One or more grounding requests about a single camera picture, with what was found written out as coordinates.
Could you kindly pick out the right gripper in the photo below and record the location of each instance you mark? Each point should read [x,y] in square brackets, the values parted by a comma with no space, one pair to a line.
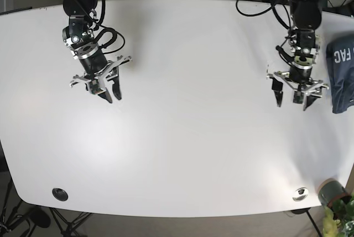
[91,57]

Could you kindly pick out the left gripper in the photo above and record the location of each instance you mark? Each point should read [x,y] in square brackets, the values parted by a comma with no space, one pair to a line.
[301,62]

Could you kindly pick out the dark navy T-shirt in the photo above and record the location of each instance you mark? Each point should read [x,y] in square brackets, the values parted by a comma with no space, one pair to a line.
[339,59]

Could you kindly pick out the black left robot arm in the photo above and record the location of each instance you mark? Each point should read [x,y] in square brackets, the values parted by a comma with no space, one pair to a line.
[306,17]

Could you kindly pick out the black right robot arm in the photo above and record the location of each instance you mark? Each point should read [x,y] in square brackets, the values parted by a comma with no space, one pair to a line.
[87,39]

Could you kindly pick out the silver table grommet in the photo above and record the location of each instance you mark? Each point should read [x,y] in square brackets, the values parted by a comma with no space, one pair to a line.
[300,194]

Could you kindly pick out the grey plant pot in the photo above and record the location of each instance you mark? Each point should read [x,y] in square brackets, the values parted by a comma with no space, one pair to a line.
[330,191]

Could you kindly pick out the black table grommet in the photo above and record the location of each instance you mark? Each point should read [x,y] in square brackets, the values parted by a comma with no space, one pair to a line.
[60,195]

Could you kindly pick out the green potted plant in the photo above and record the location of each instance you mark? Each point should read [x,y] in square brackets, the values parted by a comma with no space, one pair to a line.
[338,220]

